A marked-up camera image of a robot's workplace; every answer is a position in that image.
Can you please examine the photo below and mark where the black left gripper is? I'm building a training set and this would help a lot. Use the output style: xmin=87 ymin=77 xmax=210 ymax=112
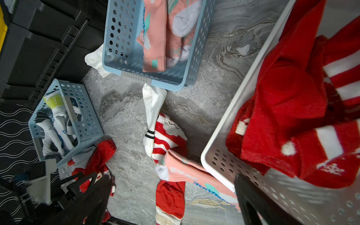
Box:
xmin=63 ymin=184 xmax=81 ymax=210

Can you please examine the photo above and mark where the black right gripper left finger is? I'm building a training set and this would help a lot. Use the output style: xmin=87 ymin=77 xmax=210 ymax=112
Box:
xmin=42 ymin=175 xmax=113 ymax=225

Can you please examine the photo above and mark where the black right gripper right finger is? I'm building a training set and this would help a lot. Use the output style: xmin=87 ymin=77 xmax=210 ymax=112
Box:
xmin=234 ymin=173 xmax=300 ymax=225

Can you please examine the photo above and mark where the red santa face sock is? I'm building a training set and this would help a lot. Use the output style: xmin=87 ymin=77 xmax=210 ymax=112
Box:
xmin=67 ymin=139 xmax=117 ymax=223

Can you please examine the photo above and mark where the red white striped sock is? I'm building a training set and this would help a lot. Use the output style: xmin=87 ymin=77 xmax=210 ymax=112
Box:
xmin=151 ymin=113 xmax=188 ymax=225

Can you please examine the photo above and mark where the white neon yellow sock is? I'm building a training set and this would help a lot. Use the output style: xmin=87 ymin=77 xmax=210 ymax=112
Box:
xmin=35 ymin=89 xmax=76 ymax=157

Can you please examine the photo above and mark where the red striped cuff sock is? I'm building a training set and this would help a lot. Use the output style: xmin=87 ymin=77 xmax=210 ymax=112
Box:
xmin=226 ymin=1 xmax=327 ymax=177

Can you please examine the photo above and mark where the pink sock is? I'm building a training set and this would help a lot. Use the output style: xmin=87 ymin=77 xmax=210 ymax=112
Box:
xmin=137 ymin=0 xmax=202 ymax=73
xmin=153 ymin=150 xmax=241 ymax=211

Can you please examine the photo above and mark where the red christmas sock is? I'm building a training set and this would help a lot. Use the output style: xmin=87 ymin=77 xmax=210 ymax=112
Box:
xmin=281 ymin=18 xmax=360 ymax=189

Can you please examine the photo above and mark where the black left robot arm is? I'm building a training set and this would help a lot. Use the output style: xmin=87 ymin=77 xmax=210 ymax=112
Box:
xmin=1 ymin=157 xmax=73 ymax=222

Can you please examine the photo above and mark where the white perforated basket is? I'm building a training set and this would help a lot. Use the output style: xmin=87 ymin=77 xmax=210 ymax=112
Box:
xmin=201 ymin=1 xmax=360 ymax=225

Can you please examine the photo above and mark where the light blue left basket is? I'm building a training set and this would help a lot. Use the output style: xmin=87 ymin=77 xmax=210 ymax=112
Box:
xmin=28 ymin=79 xmax=104 ymax=167

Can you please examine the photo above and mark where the light blue basket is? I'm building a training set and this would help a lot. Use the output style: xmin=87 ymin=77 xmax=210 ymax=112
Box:
xmin=102 ymin=0 xmax=215 ymax=91
xmin=28 ymin=79 xmax=104 ymax=167

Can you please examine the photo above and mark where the light blue right basket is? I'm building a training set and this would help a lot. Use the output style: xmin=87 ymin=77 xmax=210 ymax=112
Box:
xmin=102 ymin=0 xmax=215 ymax=91

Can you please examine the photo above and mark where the pink sock on table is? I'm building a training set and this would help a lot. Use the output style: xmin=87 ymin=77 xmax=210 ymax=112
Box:
xmin=153 ymin=150 xmax=241 ymax=211

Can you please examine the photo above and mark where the white black-striped sock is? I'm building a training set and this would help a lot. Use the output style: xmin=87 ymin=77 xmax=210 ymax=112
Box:
xmin=142 ymin=84 xmax=167 ymax=157

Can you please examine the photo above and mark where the plain white sock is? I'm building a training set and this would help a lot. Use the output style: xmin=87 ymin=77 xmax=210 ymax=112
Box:
xmin=84 ymin=44 xmax=110 ymax=78

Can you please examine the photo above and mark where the black plastic toolbox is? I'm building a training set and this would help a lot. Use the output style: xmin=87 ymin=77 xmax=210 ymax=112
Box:
xmin=1 ymin=1 xmax=107 ymax=106

